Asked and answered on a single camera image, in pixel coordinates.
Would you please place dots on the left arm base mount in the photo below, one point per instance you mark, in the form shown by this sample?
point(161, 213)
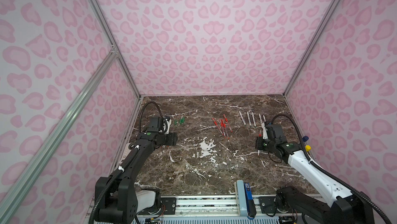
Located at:
point(161, 205)

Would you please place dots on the yellow marker by wall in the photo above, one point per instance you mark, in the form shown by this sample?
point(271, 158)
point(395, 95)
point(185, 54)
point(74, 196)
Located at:
point(307, 148)

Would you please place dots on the right corner frame post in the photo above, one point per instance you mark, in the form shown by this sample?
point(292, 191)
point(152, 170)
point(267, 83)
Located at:
point(324, 22)

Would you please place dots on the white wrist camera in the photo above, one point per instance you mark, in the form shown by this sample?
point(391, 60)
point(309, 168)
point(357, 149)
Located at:
point(166, 124)
point(264, 131)

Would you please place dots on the aluminium frame diagonal bar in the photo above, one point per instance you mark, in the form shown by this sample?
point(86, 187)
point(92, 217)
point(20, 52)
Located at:
point(31, 173)

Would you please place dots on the blue device on rail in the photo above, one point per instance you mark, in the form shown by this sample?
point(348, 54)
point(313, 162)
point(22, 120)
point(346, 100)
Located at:
point(251, 209)

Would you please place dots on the light blue rail bracket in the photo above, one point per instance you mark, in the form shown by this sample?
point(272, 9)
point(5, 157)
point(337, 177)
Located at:
point(241, 198)

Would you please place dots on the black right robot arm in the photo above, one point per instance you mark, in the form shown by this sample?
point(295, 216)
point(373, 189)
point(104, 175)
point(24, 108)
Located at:
point(342, 203)

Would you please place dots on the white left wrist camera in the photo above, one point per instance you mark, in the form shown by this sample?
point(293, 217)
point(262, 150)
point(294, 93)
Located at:
point(166, 124)

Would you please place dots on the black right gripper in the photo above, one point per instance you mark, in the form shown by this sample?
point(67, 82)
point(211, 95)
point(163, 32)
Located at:
point(258, 143)

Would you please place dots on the green cap marker pen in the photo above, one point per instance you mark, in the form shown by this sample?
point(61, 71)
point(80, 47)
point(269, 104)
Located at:
point(253, 119)

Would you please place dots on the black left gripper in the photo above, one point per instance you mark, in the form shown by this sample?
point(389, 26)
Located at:
point(172, 137)

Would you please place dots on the red pen cluster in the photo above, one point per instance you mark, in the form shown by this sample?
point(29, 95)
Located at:
point(227, 123)
point(222, 127)
point(219, 127)

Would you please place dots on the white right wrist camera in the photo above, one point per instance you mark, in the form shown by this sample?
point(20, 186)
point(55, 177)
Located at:
point(264, 131)

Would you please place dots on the corner frame post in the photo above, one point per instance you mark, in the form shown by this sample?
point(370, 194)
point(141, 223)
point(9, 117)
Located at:
point(94, 4)
point(324, 22)

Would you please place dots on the left corner frame post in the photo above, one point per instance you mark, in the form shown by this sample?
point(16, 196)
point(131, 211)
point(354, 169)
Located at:
point(94, 4)

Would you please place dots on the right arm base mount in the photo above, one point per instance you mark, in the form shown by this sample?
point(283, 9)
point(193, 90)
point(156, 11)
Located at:
point(268, 205)

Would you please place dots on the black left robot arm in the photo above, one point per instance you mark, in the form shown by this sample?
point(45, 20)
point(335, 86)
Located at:
point(116, 200)

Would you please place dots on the aluminium front rail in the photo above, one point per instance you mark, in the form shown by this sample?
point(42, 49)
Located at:
point(217, 209)

